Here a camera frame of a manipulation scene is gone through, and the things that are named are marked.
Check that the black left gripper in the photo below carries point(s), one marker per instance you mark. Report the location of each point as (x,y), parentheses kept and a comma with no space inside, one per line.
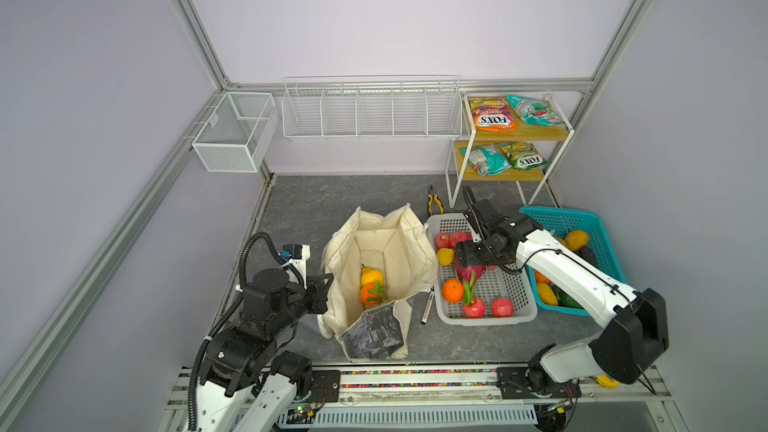
(318,289)

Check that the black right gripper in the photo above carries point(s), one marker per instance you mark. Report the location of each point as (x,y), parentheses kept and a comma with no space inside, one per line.
(464,251)

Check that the pink dragon fruit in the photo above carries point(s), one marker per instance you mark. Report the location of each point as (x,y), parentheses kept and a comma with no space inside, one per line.
(470,273)

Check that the orange persimmon with leaves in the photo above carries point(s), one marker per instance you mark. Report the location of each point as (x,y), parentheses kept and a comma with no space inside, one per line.
(372,294)

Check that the cream canvas grocery bag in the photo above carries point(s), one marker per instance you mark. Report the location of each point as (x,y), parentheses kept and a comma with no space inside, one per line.
(396,244)

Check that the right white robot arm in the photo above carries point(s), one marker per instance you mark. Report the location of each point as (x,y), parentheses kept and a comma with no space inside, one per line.
(634,323)

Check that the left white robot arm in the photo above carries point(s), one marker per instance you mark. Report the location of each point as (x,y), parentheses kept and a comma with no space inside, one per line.
(242,377)

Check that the teal snack bag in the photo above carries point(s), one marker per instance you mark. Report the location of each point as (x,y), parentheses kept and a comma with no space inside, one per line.
(486,160)

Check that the green Fox's candy bag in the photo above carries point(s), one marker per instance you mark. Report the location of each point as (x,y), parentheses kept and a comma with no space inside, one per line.
(522,156)

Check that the orange Fox's candy bag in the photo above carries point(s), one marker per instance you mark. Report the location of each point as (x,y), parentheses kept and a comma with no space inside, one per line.
(492,114)

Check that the green pink snack bag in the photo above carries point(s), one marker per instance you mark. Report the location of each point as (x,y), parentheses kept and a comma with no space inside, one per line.
(535,112)

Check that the red apple back middle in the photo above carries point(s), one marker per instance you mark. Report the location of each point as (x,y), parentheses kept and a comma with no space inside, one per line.
(458,237)

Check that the red apple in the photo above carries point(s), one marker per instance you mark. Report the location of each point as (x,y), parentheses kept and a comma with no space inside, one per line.
(442,241)
(458,237)
(502,308)

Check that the small yellow lemon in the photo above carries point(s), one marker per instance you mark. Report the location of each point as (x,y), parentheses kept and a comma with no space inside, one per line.
(445,256)

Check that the red apple back left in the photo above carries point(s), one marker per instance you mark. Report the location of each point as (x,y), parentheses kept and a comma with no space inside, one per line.
(442,241)

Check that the small orange pumpkin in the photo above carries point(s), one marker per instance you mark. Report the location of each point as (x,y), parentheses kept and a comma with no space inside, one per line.
(540,278)

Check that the white plastic fruit basket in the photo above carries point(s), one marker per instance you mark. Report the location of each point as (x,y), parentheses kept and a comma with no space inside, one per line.
(494,284)

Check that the teal plastic vegetable basket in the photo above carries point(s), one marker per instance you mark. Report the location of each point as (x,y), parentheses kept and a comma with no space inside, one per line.
(561,221)

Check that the orange tangerine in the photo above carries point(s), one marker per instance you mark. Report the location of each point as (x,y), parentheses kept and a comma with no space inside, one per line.
(453,291)

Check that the red apple front right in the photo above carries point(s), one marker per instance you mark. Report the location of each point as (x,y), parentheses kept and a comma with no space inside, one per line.
(502,308)

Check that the yellow vegetable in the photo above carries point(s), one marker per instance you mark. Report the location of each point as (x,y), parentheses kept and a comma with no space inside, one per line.
(546,294)

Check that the yellow lemon in teal basket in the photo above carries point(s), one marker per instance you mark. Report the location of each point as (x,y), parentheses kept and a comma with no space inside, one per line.
(576,240)

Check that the green pepper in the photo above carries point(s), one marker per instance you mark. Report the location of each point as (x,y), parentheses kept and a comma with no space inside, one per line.
(565,300)

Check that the white wooden two-tier shelf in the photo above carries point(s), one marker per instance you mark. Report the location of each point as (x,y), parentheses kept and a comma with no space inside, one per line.
(509,138)

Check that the silver marker pen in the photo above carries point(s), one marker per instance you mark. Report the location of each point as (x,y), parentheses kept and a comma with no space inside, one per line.
(427,307)

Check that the yellow tape measure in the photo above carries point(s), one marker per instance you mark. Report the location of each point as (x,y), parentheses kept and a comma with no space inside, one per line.
(606,382)

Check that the yellow handled pliers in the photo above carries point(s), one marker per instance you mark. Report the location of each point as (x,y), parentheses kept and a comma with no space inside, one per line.
(434,204)

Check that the small white wire basket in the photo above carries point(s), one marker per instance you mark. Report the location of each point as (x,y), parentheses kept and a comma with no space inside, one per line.
(237,133)

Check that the long white wire basket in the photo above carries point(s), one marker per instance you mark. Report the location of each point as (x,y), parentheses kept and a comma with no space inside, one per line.
(372,107)

